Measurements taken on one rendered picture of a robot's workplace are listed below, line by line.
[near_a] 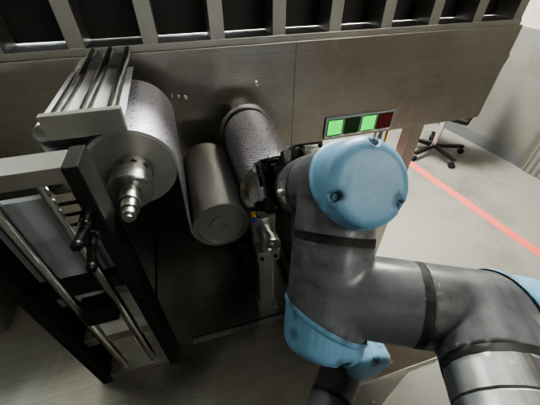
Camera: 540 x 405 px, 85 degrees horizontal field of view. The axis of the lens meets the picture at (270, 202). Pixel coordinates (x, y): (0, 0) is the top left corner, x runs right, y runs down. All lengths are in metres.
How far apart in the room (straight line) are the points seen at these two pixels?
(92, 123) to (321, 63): 0.62
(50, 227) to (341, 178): 0.40
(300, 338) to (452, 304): 0.12
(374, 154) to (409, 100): 0.88
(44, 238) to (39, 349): 0.48
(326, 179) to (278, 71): 0.65
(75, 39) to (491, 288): 0.81
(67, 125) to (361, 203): 0.39
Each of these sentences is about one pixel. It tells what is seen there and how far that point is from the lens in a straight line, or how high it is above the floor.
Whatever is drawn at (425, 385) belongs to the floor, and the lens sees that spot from 1.86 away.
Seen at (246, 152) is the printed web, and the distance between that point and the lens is 0.62.
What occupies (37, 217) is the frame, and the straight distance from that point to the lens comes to 0.49.
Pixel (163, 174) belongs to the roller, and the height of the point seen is 1.32.
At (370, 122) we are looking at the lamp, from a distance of 1.05.
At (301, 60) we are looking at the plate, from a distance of 0.87.
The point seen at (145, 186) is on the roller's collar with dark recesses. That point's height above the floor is 1.34.
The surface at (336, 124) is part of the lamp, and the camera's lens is 0.98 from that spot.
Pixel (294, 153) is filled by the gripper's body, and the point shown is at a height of 1.42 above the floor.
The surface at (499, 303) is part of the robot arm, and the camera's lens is 0.29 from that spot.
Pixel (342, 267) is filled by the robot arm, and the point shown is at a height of 1.42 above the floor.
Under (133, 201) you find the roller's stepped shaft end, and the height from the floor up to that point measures 1.34.
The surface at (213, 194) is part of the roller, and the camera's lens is 0.62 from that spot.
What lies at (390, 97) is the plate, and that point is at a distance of 1.06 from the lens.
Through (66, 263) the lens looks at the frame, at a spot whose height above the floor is 1.26.
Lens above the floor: 1.62
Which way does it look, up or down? 41 degrees down
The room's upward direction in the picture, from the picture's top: straight up
